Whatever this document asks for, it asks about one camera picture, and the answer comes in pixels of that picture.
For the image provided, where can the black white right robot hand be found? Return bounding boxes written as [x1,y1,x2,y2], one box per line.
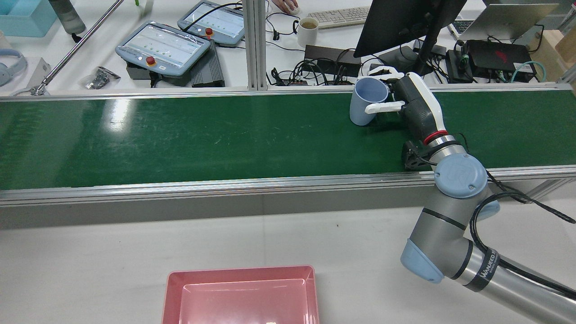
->
[364,65,449,145]

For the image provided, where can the light blue plastic cup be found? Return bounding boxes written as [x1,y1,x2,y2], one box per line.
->
[349,76,390,126]

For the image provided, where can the black flat box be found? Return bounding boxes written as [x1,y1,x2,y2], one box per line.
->
[304,44,362,78]

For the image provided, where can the cardboard box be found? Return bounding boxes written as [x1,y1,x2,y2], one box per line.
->
[529,29,576,68]

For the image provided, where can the black finned metal box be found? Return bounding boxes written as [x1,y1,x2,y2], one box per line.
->
[191,40,225,88]

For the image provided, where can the pink plastic box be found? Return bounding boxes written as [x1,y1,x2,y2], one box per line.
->
[161,265,320,324]

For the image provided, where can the grey metal box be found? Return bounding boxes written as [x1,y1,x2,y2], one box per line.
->
[125,61,189,87]

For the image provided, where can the small black hub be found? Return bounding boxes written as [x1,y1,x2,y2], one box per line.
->
[445,49,473,84]

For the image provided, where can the black computer monitor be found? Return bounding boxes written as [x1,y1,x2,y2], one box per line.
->
[353,0,468,76]

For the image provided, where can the black power adapter red logo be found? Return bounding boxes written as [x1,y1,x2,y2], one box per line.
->
[466,40,537,75]

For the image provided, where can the white computer keyboard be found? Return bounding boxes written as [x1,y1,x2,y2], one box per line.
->
[307,6,370,30]

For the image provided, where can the silver laptop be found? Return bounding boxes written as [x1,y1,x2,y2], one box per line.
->
[448,4,558,41]

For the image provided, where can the white ceramic mug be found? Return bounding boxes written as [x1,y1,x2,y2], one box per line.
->
[295,17,320,48]

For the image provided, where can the green conveyor belt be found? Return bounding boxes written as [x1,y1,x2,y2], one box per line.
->
[0,83,576,207]

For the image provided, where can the grey-blue teach pendant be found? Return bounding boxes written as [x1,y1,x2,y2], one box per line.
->
[177,0,246,46]
[115,21,211,77]

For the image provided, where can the clear bag of black parts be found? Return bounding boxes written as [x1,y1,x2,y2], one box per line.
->
[81,67,121,90]

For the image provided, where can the silver metal rod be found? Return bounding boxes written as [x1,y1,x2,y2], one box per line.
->
[29,0,124,96]

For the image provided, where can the grey bottle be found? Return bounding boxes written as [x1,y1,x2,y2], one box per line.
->
[49,0,86,36]

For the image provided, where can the light blue headphones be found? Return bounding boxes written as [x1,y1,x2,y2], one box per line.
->
[0,49,27,87]

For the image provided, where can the light blue plastic bin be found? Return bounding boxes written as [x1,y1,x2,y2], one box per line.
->
[0,0,59,38]

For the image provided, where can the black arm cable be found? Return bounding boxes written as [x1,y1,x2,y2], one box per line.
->
[469,169,576,301]

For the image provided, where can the aluminium profile post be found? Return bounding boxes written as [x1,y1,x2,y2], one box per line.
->
[242,0,267,91]

